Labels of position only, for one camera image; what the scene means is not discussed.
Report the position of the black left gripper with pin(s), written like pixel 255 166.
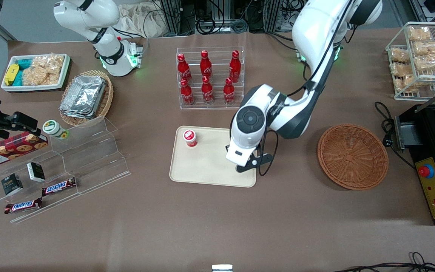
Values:
pixel 227 147

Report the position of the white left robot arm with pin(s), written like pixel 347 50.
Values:
pixel 315 37

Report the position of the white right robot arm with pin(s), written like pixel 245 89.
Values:
pixel 108 49

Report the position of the white rectangular snack tray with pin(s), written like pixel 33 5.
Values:
pixel 36 88

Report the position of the beige plastic tray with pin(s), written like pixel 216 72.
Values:
pixel 202 166

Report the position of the oval light wicker basket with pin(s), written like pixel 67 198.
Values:
pixel 106 100

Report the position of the round brown wicker basket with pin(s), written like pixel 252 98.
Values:
pixel 353 156

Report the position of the red tartan cookie box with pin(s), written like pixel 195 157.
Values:
pixel 11 149

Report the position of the green lid yoghurt cup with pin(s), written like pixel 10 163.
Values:
pixel 53 128

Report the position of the teal snack packet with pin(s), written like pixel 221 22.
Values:
pixel 25 63
pixel 18 79

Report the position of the yellow snack packet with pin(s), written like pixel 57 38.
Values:
pixel 11 74

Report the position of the small black carton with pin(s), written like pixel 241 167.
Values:
pixel 36 172
pixel 12 184

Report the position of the clear bag of rice crackers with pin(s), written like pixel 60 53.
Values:
pixel 43 70

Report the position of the stack of foil containers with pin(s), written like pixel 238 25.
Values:
pixel 83 96

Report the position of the clear acrylic bottle rack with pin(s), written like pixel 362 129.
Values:
pixel 217 105

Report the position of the snickers chocolate bar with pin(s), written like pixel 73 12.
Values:
pixel 23 206
pixel 59 186

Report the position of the red cola bottle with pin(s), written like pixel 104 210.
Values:
pixel 228 92
pixel 207 91
pixel 205 66
pixel 183 68
pixel 235 67
pixel 186 93

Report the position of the red lid yoghurt cup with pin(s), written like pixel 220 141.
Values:
pixel 190 137

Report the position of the clear acrylic stepped shelf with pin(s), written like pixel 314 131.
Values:
pixel 93 158

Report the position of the small white metal object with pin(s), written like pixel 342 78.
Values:
pixel 222 268

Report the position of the beige crumpled cloth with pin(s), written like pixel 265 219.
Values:
pixel 142 20

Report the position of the clear bag of fried snacks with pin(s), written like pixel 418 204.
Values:
pixel 406 82
pixel 420 34
pixel 401 69
pixel 429 62
pixel 428 48
pixel 400 56

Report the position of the red emergency stop button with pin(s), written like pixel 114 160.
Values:
pixel 426 171

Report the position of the black machine housing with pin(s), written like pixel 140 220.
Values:
pixel 425 132

